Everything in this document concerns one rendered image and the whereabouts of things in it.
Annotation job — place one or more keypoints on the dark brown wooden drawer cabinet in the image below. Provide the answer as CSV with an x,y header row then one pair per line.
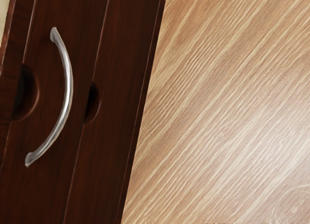
x,y
113,93

